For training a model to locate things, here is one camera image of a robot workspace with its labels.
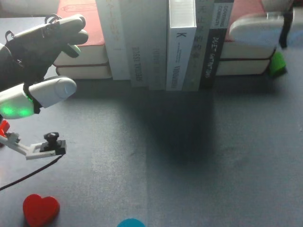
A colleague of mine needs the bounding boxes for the white book K logo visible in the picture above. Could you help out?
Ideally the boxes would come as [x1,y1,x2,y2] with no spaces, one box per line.
[165,0,198,92]

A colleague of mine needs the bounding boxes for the black camera cable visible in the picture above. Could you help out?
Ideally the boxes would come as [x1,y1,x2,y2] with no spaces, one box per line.
[0,153,66,192]

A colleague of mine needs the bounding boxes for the white book orange lettering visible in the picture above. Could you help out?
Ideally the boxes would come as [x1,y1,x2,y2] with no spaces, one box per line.
[96,0,131,81]

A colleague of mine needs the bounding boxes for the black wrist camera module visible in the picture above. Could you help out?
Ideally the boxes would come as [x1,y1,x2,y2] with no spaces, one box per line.
[39,131,67,156]

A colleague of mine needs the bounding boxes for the green toy block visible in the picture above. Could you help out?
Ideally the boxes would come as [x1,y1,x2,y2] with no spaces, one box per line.
[268,51,287,77]

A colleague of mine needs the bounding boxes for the grey book faint lettering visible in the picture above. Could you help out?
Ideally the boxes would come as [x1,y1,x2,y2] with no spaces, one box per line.
[142,0,170,91]

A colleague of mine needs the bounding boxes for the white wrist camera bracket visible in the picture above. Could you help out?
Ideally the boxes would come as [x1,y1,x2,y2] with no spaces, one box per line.
[0,131,62,161]

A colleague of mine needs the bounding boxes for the grey table cloth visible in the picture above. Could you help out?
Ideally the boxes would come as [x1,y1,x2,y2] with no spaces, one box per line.
[0,16,303,227]

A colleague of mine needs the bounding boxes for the black book DUET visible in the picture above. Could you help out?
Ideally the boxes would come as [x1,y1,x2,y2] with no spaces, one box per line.
[198,0,235,90]

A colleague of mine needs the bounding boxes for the blue round block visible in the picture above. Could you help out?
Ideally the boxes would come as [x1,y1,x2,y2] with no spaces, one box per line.
[117,218,146,227]

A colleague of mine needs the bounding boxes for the grey book SPECIAL ISSUE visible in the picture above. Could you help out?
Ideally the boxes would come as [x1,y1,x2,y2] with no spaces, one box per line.
[119,0,152,88]

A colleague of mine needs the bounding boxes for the red clamp piece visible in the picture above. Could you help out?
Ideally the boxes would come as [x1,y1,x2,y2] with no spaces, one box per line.
[0,119,11,139]

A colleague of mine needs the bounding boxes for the dark red hardcover book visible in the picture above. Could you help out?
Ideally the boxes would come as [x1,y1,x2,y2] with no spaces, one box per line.
[55,63,114,80]
[214,58,272,77]

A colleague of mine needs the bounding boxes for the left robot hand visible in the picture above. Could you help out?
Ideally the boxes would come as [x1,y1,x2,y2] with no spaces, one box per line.
[0,14,89,120]

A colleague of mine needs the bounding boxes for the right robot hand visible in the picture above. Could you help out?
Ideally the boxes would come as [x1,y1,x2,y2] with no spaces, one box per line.
[229,0,295,49]

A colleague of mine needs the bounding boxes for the red heart block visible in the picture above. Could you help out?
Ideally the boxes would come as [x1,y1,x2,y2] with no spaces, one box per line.
[22,193,60,227]

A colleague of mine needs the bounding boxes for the grey book Chinese characters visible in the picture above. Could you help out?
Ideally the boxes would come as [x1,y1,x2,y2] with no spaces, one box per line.
[181,0,215,92]

